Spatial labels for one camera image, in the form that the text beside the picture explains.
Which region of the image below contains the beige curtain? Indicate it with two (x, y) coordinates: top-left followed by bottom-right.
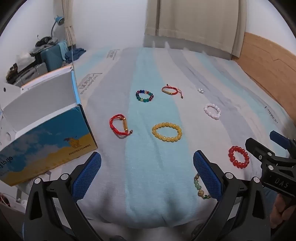
(144, 0), (248, 61)

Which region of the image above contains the pile of dark clothes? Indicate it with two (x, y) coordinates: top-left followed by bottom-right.
(30, 35), (59, 55)

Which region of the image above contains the narrow cream curtain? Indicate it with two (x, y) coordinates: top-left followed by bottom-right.
(54, 0), (77, 50)

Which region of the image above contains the striped bed sheet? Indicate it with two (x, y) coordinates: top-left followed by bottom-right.
(30, 46), (296, 232)

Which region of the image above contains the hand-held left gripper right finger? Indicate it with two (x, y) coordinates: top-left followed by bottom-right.
(193, 150), (271, 241)

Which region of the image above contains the wooden headboard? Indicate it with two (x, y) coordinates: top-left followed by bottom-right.
(232, 32), (296, 121)

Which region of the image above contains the silver suitcase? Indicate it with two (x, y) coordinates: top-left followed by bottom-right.
(11, 62), (49, 87)

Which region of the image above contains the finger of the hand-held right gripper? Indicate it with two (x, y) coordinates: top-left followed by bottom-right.
(245, 137), (281, 168)
(269, 130), (296, 154)

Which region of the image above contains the multicolour bead bracelet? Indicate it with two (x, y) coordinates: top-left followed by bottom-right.
(135, 90), (154, 104)

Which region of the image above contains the blue desk lamp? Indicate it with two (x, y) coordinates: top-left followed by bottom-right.
(50, 16), (65, 39)

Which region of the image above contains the green jade bead bracelet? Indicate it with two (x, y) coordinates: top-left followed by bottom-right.
(194, 173), (211, 200)

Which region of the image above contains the light blue towel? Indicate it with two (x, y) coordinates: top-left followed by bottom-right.
(58, 41), (68, 61)

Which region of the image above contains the dark blue garment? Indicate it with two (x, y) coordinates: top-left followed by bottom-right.
(64, 47), (86, 62)

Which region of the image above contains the blue and yellow cardboard box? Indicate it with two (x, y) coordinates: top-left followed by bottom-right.
(0, 64), (98, 187)

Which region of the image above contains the yellow bead bracelet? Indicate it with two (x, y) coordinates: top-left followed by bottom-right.
(152, 122), (182, 143)

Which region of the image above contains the thin red cord bracelet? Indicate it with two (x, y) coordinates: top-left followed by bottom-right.
(161, 85), (184, 99)

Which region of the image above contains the white plastic bag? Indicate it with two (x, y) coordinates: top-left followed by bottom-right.
(16, 51), (35, 70)

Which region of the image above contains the thick red cord bracelet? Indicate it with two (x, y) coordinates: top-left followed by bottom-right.
(109, 114), (133, 139)

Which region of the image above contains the person's right hand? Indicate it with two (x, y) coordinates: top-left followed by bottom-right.
(270, 192), (296, 230)

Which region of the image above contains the red bead bracelet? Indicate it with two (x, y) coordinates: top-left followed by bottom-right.
(228, 146), (250, 169)

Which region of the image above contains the white pink bead bracelet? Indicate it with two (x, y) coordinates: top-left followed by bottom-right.
(204, 103), (222, 120)

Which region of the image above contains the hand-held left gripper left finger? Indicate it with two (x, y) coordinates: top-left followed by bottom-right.
(23, 152), (104, 241)

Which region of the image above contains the blue suitcase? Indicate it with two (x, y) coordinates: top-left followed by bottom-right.
(40, 44), (67, 72)

